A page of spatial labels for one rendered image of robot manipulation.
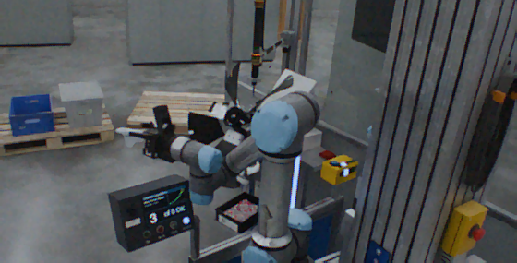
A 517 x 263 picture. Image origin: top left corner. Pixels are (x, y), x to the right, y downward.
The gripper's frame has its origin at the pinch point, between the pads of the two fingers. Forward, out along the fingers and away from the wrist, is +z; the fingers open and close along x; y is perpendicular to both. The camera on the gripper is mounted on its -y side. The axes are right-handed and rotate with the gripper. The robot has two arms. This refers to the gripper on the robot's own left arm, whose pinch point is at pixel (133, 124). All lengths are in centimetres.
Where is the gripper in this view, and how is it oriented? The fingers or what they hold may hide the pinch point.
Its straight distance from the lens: 146.6
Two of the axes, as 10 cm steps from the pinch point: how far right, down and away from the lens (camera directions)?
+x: 5.2, -2.2, 8.3
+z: -8.4, -2.9, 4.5
